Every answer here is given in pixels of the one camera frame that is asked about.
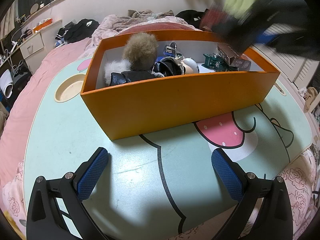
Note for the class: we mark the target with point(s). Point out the round table mirror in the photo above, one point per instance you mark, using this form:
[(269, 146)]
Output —
[(34, 8)]

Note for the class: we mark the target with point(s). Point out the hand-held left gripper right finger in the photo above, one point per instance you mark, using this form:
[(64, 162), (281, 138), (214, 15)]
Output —
[(226, 175)]

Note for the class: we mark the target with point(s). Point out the beige plush toy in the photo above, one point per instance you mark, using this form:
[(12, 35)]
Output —
[(310, 98)]

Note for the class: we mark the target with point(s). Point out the mint green cartoon desktop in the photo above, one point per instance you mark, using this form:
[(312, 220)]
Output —
[(75, 135)]

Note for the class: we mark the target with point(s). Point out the green toy car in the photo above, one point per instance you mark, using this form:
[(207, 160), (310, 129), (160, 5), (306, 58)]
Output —
[(215, 62)]

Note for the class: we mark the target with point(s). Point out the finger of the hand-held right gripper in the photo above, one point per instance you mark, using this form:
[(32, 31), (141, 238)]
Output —
[(235, 35)]

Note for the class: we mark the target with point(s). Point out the black lace-trimmed leather item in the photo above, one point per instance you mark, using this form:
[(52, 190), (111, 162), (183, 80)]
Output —
[(167, 67)]

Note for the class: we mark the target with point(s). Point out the white drawer cabinet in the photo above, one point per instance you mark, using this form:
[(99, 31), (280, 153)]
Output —
[(33, 46)]

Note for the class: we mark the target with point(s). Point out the black clothing heap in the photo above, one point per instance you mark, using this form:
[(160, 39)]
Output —
[(188, 16)]

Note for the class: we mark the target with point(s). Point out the pink bed sheet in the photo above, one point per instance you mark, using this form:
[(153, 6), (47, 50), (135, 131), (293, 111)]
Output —
[(25, 110)]

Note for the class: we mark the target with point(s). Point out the pink fluffy blanket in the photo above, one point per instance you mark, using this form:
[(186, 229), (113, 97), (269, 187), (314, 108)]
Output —
[(112, 27)]

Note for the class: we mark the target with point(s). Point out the small brown carton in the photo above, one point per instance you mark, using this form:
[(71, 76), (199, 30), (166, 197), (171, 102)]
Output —
[(235, 60)]

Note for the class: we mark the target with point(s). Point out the blue metal tin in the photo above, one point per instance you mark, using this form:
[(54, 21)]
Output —
[(169, 50)]

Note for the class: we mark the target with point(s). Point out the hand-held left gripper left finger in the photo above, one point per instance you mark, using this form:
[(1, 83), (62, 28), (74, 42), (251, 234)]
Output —
[(93, 175)]

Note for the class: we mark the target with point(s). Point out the small orange box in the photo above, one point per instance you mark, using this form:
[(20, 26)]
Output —
[(42, 26)]

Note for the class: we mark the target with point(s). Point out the white louvered closet door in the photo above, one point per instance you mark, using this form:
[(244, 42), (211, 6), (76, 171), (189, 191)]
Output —
[(287, 65)]

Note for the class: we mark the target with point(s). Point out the black striped clothes pile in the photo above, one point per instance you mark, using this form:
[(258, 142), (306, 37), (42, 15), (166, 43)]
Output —
[(77, 30)]

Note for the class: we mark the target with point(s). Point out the white fur pompom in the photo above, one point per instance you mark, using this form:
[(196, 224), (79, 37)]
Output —
[(115, 67)]

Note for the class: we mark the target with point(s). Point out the brown fur pompom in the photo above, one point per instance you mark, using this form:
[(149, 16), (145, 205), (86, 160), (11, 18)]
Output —
[(140, 50)]

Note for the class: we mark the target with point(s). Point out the white rolled mat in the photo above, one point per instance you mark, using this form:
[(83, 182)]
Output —
[(6, 82)]

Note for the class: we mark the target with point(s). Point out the beige knitted scarf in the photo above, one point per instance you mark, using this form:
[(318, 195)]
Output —
[(142, 13)]

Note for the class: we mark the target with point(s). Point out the orange cardboard box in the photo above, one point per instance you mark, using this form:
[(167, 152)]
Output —
[(175, 100)]

